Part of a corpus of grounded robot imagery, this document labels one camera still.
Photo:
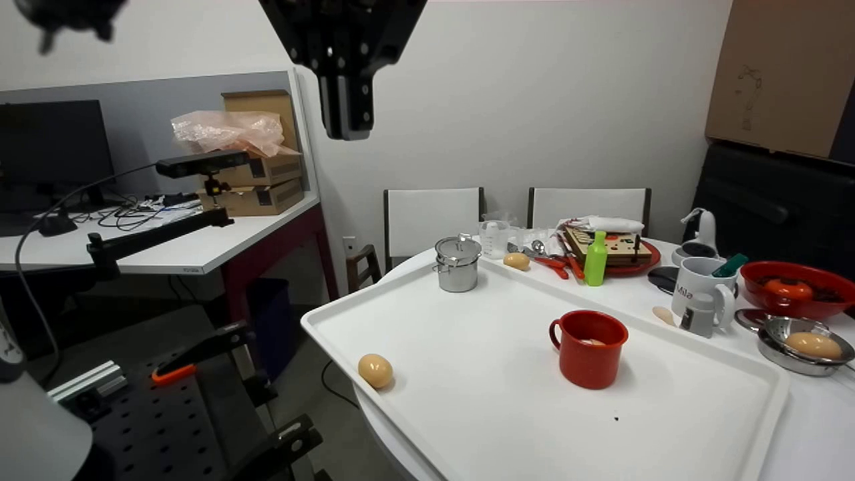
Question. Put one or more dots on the white rounded object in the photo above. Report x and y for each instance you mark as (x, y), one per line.
(35, 436)

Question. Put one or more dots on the tan egg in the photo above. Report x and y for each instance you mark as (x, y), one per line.
(375, 371)
(814, 346)
(516, 261)

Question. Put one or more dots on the thin cardboard box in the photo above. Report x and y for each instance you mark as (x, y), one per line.
(282, 167)

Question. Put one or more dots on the black monitor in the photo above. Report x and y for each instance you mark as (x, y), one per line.
(55, 149)

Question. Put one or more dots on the white chair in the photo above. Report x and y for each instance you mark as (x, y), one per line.
(432, 223)
(590, 209)

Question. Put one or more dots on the red mug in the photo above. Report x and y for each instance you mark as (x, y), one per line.
(590, 362)

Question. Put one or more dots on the black workbench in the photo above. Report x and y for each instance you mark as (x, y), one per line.
(178, 427)

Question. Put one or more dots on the aluminium rail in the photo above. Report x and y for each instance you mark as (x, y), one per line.
(83, 379)

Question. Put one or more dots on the white plastic tray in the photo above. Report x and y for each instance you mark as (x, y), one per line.
(497, 402)

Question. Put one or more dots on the white cloth red print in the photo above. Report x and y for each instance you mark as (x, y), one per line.
(606, 223)

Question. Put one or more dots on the steel pot with lid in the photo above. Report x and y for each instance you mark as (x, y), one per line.
(459, 267)

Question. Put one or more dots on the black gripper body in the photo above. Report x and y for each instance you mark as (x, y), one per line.
(342, 26)

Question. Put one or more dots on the red plate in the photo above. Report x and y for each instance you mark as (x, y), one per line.
(642, 265)

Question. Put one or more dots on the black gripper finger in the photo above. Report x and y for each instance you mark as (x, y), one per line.
(332, 108)
(360, 108)

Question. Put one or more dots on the white desk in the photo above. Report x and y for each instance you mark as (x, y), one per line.
(178, 253)

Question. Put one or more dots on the white printed mug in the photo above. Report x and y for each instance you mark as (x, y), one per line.
(699, 295)

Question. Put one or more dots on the tall cardboard box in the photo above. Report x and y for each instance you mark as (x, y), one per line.
(269, 102)

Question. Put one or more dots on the green marker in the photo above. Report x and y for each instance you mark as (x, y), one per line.
(734, 261)

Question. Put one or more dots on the wide cardboard box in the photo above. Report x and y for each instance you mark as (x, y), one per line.
(258, 197)

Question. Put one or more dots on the black stereo camera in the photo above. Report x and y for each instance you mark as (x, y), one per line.
(202, 164)

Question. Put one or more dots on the large cardboard box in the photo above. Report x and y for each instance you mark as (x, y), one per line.
(783, 80)

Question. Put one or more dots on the green plastic bottle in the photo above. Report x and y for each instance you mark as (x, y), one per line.
(598, 261)

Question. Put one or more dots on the white spray bottle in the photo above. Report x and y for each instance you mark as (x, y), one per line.
(703, 227)

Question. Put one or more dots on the wooden board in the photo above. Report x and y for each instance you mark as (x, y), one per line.
(624, 243)

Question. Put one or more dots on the orange toy fruit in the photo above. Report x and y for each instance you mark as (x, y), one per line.
(790, 288)

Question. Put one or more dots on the grey desk partition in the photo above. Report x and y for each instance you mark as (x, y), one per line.
(143, 114)

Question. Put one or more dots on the clear plastic container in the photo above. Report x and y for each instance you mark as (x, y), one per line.
(497, 236)

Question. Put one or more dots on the red bowl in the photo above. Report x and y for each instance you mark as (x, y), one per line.
(802, 308)

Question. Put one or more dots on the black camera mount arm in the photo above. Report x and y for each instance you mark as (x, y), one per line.
(151, 236)

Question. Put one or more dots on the cream oval piece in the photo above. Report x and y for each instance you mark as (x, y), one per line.
(666, 316)

